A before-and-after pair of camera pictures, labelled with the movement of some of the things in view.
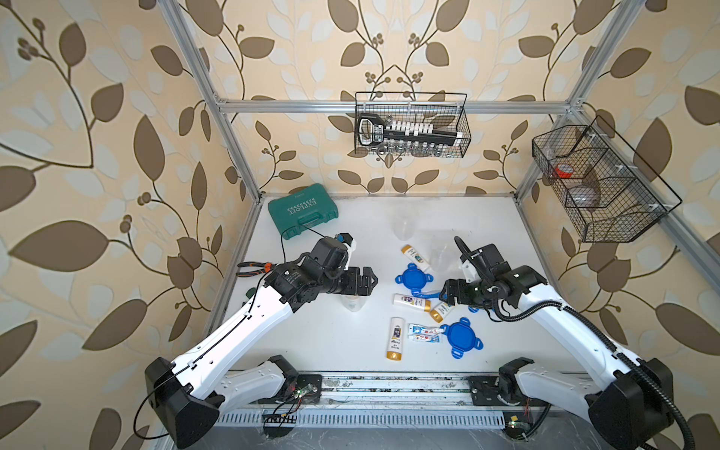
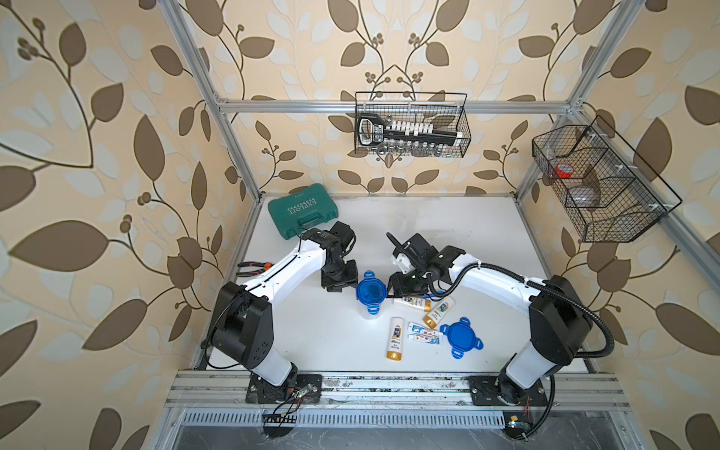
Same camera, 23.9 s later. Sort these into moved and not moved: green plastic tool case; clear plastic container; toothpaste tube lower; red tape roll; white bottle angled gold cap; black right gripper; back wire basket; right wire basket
Moved: clear plastic container; white bottle angled gold cap; black right gripper
Not moved: right wire basket; back wire basket; red tape roll; green plastic tool case; toothpaste tube lower
